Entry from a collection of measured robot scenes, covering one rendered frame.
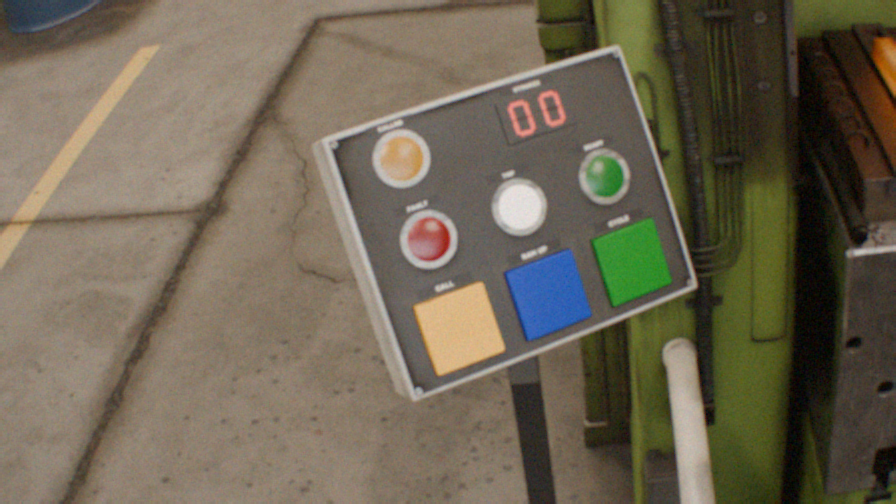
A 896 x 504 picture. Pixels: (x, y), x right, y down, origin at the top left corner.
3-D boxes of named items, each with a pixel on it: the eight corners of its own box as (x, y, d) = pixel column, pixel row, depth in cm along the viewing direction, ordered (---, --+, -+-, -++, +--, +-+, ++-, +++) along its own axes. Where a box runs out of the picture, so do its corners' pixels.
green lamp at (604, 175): (628, 199, 126) (625, 164, 124) (585, 203, 127) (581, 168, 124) (626, 184, 129) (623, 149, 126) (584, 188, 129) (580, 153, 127)
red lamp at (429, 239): (454, 263, 122) (447, 227, 119) (408, 268, 122) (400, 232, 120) (456, 245, 124) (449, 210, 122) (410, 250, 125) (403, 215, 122)
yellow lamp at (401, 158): (427, 182, 121) (419, 145, 118) (380, 187, 121) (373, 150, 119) (429, 166, 123) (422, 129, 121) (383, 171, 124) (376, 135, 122)
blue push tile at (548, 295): (593, 316, 126) (571, 248, 125) (528, 341, 124) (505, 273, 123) (587, 315, 128) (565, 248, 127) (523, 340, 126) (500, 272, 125)
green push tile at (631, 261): (673, 283, 128) (653, 217, 127) (613, 307, 126) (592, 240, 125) (666, 282, 130) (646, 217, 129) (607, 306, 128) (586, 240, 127)
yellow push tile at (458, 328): (506, 350, 123) (483, 281, 123) (438, 377, 122) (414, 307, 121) (501, 349, 125) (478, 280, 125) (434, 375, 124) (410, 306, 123)
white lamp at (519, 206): (544, 230, 124) (539, 195, 121) (499, 235, 124) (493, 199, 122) (544, 213, 126) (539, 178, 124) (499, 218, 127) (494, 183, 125)
